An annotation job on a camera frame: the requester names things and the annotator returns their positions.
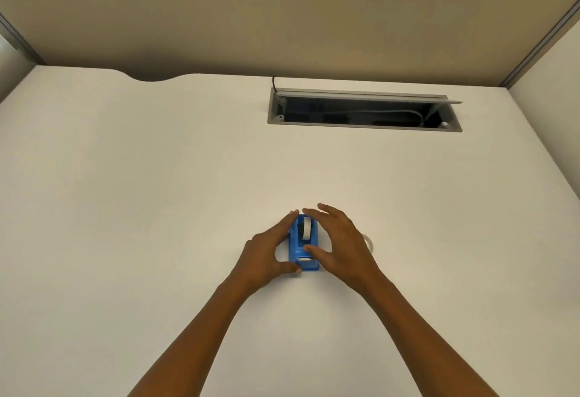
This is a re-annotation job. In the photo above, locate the blue tape dispenser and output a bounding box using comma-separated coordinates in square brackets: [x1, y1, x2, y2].
[288, 214, 321, 274]

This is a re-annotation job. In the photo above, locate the person's left forearm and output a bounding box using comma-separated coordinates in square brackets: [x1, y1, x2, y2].
[128, 278, 260, 397]

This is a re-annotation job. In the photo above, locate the person's right hand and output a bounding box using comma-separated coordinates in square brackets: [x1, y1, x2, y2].
[301, 203, 386, 295]

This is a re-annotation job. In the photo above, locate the person's left hand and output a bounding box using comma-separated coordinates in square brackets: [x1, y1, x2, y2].
[225, 210, 303, 297]

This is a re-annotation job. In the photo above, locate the grey partition frame strip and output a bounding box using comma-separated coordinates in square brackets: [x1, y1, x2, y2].
[500, 0, 580, 90]
[0, 12, 46, 66]

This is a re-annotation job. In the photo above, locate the grey cable box frame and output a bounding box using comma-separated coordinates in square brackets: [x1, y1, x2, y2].
[267, 88, 463, 133]

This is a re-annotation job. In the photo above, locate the grey cable box lid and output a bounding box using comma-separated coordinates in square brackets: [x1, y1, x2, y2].
[275, 88, 464, 105]

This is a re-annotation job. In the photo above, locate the person's right forearm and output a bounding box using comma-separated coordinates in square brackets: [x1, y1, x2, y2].
[357, 274, 500, 397]

